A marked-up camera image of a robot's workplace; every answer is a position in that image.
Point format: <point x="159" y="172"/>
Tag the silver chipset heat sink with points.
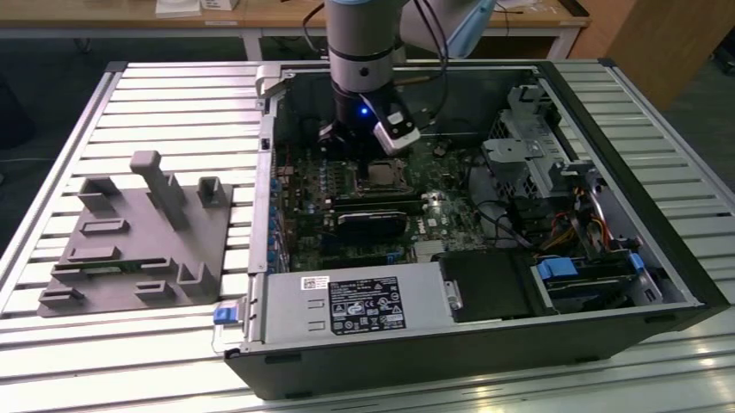
<point x="430" y="250"/>

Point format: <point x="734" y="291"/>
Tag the hard disk in blue carrier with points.
<point x="557" y="269"/>

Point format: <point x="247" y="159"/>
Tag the green motherboard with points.
<point x="454" y="215"/>

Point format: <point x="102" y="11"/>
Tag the silver CPU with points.
<point x="383" y="172"/>

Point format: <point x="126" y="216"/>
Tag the perforated metal disk bay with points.
<point x="511" y="150"/>

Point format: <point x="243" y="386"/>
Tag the blue case latch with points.
<point x="226" y="314"/>

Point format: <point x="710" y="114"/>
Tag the coin cell battery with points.
<point x="439" y="149"/>

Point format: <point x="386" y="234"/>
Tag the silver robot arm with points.
<point x="359" y="43"/>

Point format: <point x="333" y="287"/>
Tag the blue plastic clip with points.
<point x="635" y="263"/>

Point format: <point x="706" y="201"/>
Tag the black PC case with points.
<point x="402" y="370"/>

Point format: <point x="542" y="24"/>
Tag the black graphics card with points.
<point x="370" y="226"/>

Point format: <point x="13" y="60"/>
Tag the wooden desk white frame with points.
<point x="115" y="21"/>

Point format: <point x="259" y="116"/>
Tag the green RAM stick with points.
<point x="110" y="267"/>

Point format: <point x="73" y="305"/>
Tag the black RAM stick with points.
<point x="379" y="199"/>

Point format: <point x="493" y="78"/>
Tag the wooden cabinet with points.
<point x="661" y="43"/>

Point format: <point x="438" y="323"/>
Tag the grey parts rack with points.
<point x="143" y="241"/>

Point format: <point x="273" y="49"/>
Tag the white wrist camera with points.
<point x="399" y="135"/>

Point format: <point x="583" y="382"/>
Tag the silver power supply with label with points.
<point x="299" y="310"/>

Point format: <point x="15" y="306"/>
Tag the white box black print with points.
<point x="221" y="5"/>

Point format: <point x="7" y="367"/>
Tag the CPU socket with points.
<point x="361" y="189"/>

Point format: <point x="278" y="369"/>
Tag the black plastic drive shroud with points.
<point x="489" y="284"/>

